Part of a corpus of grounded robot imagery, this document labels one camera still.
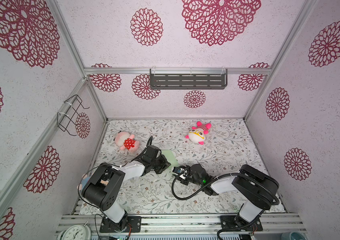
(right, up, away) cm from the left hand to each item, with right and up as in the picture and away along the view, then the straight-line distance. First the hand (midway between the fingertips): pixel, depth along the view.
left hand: (171, 165), depth 90 cm
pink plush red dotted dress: (-31, +14, +9) cm, 35 cm away
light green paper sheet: (0, +3, +10) cm, 10 cm away
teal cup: (+55, -28, -22) cm, 66 cm away
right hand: (+2, -1, -2) cm, 4 cm away
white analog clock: (-44, -26, -22) cm, 56 cm away
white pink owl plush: (+18, +18, +12) cm, 28 cm away
